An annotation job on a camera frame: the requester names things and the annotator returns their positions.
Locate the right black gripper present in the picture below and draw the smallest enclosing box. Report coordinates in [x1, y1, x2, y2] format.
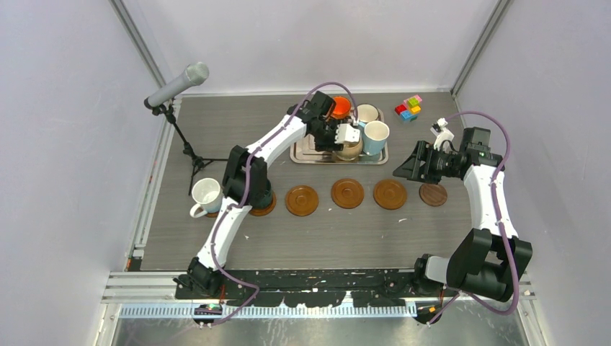
[393, 140, 460, 185]

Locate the orange mug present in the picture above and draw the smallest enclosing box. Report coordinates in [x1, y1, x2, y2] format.
[331, 96, 352, 120]

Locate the dark wooden coaster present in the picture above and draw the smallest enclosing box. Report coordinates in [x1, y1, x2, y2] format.
[419, 183, 448, 207]

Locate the orange brown coaster front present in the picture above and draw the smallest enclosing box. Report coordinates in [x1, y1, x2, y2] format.
[373, 179, 408, 210]

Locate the metal tray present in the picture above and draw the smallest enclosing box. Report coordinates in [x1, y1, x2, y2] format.
[290, 135, 389, 165]

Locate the cream white mug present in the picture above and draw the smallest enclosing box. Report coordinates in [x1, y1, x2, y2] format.
[356, 104, 380, 124]

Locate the beige mug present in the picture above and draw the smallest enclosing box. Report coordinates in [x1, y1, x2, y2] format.
[334, 140, 363, 161]

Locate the light blue mug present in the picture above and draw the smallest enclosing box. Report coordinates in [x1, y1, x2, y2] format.
[358, 120, 390, 156]

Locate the dark green mug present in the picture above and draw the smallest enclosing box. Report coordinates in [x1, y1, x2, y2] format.
[259, 179, 273, 209]

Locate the white blue mug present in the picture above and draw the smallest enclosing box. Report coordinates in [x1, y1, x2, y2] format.
[189, 178, 223, 218]

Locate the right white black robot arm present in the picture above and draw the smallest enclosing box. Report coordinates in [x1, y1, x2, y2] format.
[393, 125, 532, 302]

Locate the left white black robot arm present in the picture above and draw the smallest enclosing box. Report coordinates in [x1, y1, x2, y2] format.
[174, 91, 336, 298]

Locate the colourful block puzzle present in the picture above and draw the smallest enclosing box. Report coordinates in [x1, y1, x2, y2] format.
[394, 94, 422, 122]

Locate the grey microphone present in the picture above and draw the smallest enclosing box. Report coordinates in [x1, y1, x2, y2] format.
[143, 62, 210, 110]

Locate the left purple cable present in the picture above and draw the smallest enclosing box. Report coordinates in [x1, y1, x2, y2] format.
[210, 81, 360, 327]

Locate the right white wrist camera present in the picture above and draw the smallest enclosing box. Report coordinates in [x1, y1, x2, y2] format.
[431, 117, 455, 153]

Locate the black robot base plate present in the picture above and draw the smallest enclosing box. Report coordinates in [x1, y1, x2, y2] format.
[174, 269, 452, 308]

